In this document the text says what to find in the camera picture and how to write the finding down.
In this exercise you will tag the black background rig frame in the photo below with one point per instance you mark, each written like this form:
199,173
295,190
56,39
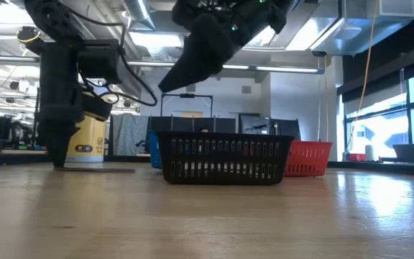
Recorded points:
187,95

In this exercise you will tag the grey cloth cover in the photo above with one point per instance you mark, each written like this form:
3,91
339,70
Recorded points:
129,133

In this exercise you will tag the small red box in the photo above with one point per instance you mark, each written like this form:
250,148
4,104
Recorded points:
357,157

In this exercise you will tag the person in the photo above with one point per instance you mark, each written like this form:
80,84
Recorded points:
204,130

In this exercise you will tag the long ceiling light bar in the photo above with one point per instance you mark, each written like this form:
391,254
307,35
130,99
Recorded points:
286,69

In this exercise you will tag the blue plastic basket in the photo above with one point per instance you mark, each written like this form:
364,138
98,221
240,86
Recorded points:
155,151

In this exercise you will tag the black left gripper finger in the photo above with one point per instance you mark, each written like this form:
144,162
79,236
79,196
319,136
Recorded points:
59,147

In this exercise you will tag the red plastic basket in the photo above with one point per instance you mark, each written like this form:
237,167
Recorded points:
307,158

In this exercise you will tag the white paper roll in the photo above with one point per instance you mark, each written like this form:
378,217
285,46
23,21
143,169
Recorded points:
369,153

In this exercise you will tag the black partition panel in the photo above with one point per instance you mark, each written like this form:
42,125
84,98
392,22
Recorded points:
207,125

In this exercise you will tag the large metal air duct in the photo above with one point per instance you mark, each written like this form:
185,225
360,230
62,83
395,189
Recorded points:
318,25

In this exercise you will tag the black plastic basket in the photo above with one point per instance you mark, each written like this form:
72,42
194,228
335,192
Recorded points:
221,181

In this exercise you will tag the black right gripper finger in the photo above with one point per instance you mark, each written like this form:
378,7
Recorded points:
203,57

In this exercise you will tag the yellow white wipes canister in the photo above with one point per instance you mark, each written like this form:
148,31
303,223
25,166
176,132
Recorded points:
92,140

